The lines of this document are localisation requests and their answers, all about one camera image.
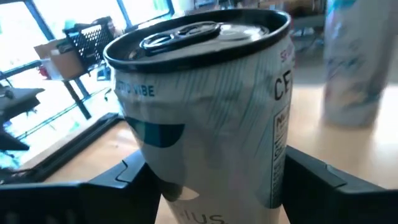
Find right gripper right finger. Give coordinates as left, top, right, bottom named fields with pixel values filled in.
left=281, top=146, right=398, bottom=224

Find blue metal rack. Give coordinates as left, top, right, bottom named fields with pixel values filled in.
left=0, top=0, right=175, bottom=121

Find black mesh basket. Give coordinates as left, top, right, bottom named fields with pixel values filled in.
left=63, top=16, right=115, bottom=68

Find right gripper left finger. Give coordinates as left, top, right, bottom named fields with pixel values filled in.
left=0, top=151, right=162, bottom=224

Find white Celsius Arctic Vibe can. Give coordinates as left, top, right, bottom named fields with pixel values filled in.
left=103, top=8, right=296, bottom=224
left=322, top=0, right=398, bottom=128

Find cardboard box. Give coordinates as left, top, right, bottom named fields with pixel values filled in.
left=33, top=39, right=87, bottom=81

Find grey desk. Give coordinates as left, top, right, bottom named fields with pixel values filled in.
left=0, top=86, right=46, bottom=123

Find wooden shelf black metal legs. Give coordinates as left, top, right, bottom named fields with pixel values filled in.
left=0, top=83, right=398, bottom=224

